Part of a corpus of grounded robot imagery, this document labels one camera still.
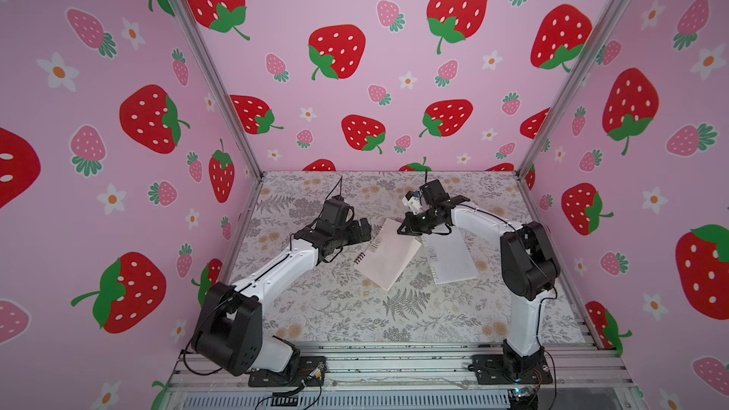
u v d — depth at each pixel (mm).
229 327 422
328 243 623
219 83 910
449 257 959
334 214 656
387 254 919
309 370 727
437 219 751
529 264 525
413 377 732
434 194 783
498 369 716
